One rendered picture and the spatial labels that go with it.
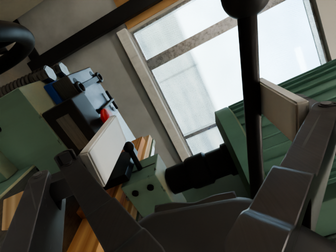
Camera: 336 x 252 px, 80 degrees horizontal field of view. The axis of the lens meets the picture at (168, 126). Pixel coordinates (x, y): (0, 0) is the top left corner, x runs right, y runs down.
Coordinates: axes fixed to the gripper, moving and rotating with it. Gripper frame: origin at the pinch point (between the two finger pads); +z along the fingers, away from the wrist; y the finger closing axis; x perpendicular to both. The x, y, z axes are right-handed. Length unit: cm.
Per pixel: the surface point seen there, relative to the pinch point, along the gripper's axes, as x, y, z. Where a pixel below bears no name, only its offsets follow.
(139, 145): -18.6, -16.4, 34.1
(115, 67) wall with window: -3, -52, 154
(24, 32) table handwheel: 13.3, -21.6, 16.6
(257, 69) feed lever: 2.7, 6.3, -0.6
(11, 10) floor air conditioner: 55, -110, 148
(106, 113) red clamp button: -0.5, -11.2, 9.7
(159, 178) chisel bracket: -14.2, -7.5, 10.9
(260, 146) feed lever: -4.4, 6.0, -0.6
